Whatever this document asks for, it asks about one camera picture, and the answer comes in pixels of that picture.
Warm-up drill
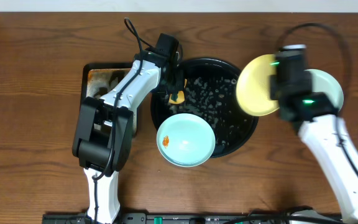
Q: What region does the green and yellow sponge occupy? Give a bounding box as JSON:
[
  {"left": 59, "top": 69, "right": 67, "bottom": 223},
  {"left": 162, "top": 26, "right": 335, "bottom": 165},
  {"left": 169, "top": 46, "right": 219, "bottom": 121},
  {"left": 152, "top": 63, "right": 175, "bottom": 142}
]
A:
[{"left": 168, "top": 78, "right": 187, "bottom": 105}]

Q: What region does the yellow plate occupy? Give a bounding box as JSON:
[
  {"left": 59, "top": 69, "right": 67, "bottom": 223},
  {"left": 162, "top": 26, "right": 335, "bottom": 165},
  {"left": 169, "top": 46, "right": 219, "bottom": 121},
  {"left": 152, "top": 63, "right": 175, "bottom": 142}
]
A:
[{"left": 236, "top": 54, "right": 279, "bottom": 116}]

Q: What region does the light blue plate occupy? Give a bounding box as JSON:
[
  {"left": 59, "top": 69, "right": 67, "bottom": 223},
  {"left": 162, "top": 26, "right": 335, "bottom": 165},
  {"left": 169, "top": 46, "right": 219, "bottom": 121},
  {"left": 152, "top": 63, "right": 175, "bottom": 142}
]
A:
[
  {"left": 307, "top": 69, "right": 344, "bottom": 110},
  {"left": 156, "top": 113, "right": 216, "bottom": 167}
]

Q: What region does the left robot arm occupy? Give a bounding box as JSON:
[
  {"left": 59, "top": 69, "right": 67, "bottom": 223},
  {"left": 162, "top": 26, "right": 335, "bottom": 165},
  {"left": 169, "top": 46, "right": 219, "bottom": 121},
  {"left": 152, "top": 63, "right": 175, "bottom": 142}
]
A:
[{"left": 72, "top": 50, "right": 184, "bottom": 223}]

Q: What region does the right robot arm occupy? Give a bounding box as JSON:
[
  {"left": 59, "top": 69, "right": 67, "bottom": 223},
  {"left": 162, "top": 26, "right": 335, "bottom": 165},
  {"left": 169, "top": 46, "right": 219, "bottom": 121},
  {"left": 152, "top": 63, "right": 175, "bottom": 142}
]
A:
[{"left": 269, "top": 69, "right": 358, "bottom": 223}]

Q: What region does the black round tray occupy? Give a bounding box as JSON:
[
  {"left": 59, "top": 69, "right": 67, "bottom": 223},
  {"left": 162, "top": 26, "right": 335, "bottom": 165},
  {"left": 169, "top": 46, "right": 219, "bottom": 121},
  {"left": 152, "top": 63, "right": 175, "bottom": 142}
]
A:
[{"left": 150, "top": 58, "right": 259, "bottom": 158}]

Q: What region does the black rectangular water tray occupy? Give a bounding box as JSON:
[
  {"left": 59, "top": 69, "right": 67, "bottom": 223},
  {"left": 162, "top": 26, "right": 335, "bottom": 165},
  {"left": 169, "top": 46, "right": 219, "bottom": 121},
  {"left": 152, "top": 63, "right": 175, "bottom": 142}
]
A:
[{"left": 80, "top": 62, "right": 132, "bottom": 104}]

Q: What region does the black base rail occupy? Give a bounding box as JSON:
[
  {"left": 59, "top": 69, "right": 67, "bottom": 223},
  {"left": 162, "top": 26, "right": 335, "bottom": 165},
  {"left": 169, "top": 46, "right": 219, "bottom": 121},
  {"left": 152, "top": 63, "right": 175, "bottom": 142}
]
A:
[{"left": 41, "top": 212, "right": 291, "bottom": 224}]

